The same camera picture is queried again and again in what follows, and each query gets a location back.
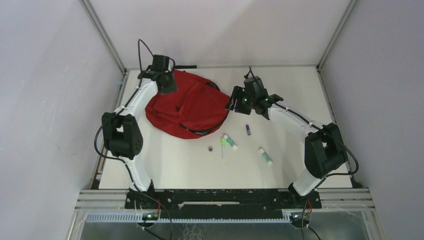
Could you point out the red student backpack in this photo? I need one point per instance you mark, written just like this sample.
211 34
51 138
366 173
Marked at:
196 109

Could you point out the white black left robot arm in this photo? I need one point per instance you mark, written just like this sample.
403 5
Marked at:
122 136

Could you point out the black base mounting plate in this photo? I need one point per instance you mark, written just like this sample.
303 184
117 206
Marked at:
266 197

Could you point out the purple capped small tube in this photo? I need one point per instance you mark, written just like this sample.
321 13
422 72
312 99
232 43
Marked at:
248 131

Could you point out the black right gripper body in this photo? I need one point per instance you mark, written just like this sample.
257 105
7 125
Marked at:
251 99

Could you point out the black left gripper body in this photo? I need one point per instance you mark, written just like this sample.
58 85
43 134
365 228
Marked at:
171 86

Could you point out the green white glue stick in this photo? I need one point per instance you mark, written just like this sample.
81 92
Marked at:
230 141
265 156

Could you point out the green capped white pen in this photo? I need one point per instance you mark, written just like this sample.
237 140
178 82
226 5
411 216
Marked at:
223 143

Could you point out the aluminium frame rail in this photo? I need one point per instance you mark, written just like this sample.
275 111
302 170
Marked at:
104 36

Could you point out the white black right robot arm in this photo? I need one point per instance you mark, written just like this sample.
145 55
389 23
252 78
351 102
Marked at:
324 147

